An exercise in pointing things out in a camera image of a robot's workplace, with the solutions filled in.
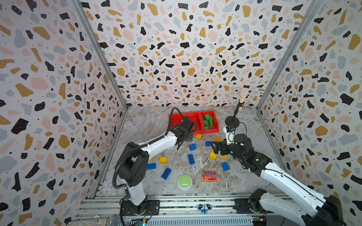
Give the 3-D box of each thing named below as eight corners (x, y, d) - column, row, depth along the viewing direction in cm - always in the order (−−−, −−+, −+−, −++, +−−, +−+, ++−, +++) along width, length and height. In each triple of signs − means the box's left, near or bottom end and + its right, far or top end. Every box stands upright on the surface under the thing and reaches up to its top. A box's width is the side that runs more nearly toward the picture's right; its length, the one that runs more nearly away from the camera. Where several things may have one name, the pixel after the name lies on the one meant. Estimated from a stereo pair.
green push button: (177, 189, 82) (176, 188, 80) (178, 175, 87) (177, 173, 85) (192, 190, 82) (192, 188, 80) (192, 175, 87) (192, 174, 85)
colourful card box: (202, 181, 85) (202, 180, 83) (201, 171, 88) (201, 170, 87) (217, 181, 85) (218, 180, 83) (216, 172, 88) (216, 170, 87)
